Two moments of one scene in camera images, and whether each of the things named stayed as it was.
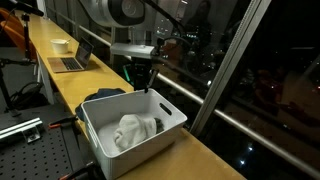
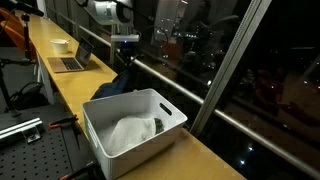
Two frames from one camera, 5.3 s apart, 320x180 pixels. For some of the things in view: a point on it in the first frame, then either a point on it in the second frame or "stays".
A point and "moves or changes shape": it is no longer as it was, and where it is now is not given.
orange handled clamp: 61,122 stays
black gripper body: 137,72 → 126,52
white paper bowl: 60,46 stays
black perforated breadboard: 59,152 stays
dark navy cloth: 102,93 moves or changes shape
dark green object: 159,125 stays
